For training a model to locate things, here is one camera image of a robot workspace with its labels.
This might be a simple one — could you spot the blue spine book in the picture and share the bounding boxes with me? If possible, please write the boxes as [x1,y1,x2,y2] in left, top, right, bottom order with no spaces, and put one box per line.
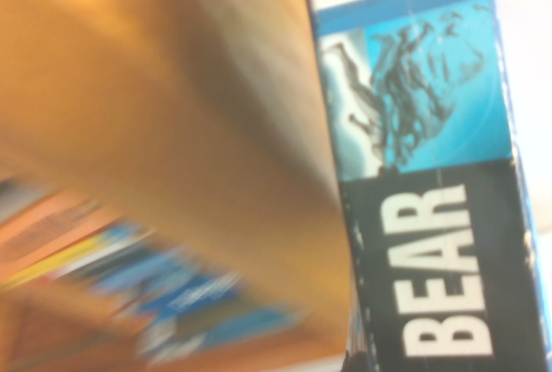
[92,221,308,367]

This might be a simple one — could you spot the yellow and blue book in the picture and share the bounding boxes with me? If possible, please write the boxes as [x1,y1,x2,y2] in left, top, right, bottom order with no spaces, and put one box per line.
[0,229,130,294]

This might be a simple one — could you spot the blue paperback book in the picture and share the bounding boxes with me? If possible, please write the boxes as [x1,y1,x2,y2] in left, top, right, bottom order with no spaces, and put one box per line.
[300,0,552,372]

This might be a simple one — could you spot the wooden bookshelf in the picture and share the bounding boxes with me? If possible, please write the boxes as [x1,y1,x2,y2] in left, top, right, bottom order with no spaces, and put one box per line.
[0,0,360,372]

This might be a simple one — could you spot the salmon orange spine book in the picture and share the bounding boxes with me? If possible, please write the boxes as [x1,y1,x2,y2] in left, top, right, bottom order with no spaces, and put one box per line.
[0,189,107,270]

